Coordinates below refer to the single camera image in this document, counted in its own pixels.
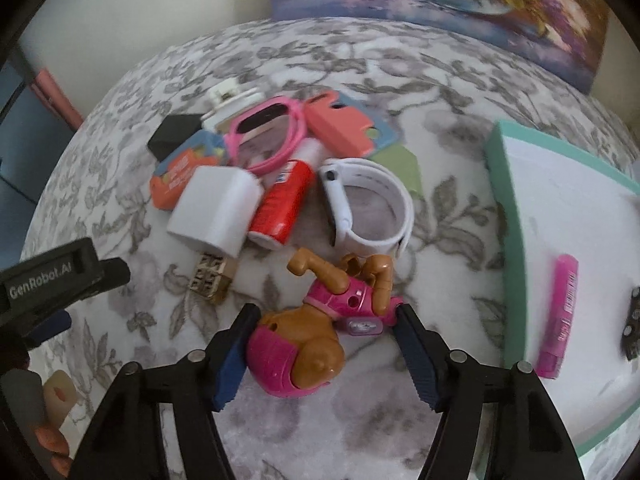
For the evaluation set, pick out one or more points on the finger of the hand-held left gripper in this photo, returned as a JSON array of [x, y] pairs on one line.
[[116, 272], [50, 329]]

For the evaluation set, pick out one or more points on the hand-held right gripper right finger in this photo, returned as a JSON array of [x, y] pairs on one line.
[[421, 362]]

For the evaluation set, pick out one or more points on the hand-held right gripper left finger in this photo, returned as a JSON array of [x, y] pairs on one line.
[[229, 362]]

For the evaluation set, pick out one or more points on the pink and brown toy dog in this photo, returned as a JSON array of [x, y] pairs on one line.
[[320, 355]]

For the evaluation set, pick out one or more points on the teal box with white inside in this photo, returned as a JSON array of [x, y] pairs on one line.
[[550, 210]]

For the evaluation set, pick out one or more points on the person's left hand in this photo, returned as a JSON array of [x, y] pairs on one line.
[[59, 395]]

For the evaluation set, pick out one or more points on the gold patterned square clip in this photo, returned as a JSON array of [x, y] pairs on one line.
[[210, 277]]

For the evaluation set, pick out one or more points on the white charger adapter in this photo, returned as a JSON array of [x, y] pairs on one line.
[[210, 210]]

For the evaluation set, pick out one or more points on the orange snack packet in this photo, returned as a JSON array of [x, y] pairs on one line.
[[175, 175]]

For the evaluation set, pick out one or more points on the pink marker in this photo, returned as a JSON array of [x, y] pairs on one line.
[[560, 320]]

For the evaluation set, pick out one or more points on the small black box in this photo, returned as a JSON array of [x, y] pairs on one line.
[[170, 135]]

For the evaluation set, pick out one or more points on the dark cabinet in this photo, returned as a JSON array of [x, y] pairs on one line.
[[15, 125]]

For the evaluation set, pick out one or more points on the red tube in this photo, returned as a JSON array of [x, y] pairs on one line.
[[280, 205]]

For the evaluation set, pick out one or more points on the white smartwatch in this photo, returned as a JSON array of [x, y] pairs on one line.
[[340, 200]]

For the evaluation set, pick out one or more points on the pale green card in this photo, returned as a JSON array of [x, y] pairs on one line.
[[401, 170]]

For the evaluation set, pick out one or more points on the white hair clip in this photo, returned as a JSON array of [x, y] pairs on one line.
[[225, 107]]

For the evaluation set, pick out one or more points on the dark studded clip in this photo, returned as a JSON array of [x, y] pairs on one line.
[[632, 330]]

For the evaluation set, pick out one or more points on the coral pink card holder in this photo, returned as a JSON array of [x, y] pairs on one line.
[[335, 125]]

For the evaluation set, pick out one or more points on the grey floral blanket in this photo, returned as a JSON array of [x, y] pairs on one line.
[[350, 60]]

